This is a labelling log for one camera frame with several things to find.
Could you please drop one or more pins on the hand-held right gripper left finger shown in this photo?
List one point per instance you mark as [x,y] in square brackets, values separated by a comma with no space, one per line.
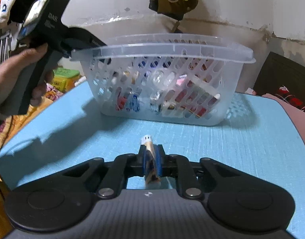
[142,163]

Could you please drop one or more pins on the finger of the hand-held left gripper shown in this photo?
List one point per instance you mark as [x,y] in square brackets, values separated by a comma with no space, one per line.
[100,42]

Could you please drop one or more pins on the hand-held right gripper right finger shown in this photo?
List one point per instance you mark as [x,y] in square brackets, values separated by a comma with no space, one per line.
[159,163]

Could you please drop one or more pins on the small white-capped tube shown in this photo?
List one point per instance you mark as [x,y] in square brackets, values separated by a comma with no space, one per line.
[150,165]

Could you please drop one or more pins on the clear plastic basket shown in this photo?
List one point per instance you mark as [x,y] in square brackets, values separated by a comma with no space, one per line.
[167,79]

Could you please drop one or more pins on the person's left hand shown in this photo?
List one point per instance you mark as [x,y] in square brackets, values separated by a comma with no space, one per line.
[20,67]

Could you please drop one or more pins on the green tin box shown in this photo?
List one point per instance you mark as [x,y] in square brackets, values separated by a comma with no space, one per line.
[64,77]

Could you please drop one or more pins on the white lettered cloth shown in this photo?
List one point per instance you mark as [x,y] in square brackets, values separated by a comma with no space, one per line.
[10,2]

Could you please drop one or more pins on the light blue mat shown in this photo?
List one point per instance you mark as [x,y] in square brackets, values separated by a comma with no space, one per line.
[217,149]

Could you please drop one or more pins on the small red packet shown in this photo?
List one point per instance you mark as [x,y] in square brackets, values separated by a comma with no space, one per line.
[121,103]

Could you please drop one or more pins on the pink floral bed sheet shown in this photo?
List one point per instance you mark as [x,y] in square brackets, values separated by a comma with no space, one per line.
[54,93]

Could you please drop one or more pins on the small clear bottle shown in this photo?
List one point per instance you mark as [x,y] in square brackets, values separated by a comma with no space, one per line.
[159,77]

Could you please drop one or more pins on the olive cloth bag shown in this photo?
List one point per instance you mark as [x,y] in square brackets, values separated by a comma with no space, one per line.
[175,5]

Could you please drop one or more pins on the orange floral blanket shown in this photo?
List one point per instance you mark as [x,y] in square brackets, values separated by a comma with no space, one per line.
[8,129]

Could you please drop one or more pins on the pink cloth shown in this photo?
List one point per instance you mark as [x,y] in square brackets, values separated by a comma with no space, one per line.
[295,107]

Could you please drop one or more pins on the dark wooden headboard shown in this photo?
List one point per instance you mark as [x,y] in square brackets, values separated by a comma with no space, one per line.
[279,76]

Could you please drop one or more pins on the red floral cloth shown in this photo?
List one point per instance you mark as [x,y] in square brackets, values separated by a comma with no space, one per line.
[294,99]

